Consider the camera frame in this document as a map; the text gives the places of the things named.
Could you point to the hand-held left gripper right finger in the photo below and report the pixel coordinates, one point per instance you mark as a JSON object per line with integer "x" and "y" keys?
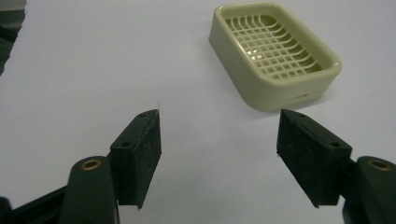
{"x": 314, "y": 155}

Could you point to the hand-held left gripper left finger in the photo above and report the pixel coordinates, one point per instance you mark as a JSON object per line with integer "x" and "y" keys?
{"x": 134, "y": 161}

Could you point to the pale green soap dish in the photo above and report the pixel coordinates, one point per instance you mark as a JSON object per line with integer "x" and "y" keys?
{"x": 274, "y": 56}

